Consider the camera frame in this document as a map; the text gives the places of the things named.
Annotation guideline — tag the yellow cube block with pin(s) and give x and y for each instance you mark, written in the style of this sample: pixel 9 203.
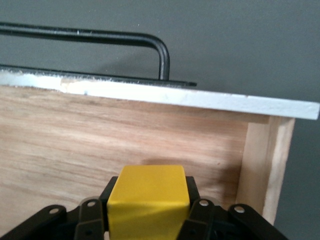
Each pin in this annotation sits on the yellow cube block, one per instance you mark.
pixel 147 200

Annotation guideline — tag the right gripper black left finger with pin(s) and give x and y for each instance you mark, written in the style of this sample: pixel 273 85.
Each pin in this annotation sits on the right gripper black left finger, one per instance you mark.
pixel 82 220

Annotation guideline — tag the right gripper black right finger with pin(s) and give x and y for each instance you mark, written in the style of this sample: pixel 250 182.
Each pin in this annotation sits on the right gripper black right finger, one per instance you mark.
pixel 225 222

